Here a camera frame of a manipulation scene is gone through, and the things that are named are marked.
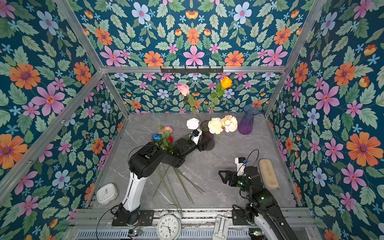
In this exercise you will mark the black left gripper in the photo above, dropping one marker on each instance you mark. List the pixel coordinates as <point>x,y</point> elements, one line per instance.
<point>202,146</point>

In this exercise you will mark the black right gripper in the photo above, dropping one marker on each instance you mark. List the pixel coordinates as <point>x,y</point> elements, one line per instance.
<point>233,175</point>

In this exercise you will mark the dark pink ribbed glass vase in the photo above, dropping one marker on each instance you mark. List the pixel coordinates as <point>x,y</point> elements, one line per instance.
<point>206,135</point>

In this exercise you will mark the white rose stem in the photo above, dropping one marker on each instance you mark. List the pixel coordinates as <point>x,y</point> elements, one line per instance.
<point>194,124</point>

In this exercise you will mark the cream double-bloom flower stem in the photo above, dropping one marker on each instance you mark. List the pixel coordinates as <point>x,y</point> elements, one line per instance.
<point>228,124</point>

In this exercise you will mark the pink rose stem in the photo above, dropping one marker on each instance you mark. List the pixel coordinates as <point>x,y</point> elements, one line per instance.
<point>194,105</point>

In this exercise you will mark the yellow rose stem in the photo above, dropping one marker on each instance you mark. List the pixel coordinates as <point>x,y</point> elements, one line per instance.
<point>219,92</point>

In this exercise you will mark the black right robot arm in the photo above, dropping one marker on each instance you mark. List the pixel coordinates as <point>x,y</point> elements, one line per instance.
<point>262,210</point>

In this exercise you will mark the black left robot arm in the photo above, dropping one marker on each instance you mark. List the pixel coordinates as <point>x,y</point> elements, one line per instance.
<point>143,163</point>

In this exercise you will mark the pile of artificial flowers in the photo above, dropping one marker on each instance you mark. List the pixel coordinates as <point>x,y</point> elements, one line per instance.
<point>175,153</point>

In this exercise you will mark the purple ribbed glass vase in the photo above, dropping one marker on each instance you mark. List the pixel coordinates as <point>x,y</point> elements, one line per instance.
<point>245,126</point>

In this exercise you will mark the beige cloth roll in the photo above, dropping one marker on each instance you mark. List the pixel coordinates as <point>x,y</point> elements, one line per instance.
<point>268,174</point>

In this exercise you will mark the white twin-bell alarm clock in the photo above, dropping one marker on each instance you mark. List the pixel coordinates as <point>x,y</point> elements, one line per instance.
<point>169,226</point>

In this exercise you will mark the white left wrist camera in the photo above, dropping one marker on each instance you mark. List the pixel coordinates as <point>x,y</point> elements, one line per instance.
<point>196,136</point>

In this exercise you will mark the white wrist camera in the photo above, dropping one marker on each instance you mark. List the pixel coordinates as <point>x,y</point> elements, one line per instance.
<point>241,164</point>
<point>196,136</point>

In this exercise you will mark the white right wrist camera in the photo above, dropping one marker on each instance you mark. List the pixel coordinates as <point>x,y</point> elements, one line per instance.
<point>241,164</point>

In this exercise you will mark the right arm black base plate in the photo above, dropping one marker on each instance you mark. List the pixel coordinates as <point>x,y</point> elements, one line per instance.
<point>239,218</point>

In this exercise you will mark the white plastic clip bracket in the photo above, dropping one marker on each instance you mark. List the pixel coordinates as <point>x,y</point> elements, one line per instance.
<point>221,228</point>

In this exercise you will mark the black hook rail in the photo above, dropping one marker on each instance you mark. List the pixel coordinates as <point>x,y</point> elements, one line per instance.
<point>188,70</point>

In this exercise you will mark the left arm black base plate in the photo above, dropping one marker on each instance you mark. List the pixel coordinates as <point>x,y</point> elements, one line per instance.
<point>122,218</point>

